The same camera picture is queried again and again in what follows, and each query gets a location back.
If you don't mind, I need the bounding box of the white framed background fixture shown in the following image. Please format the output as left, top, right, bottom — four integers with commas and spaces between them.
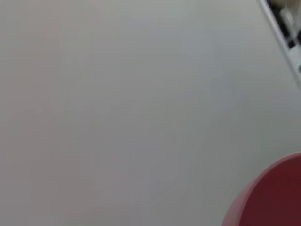
256, 0, 301, 88

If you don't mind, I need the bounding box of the pink plastic bowl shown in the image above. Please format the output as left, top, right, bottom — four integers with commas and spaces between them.
222, 152, 301, 226

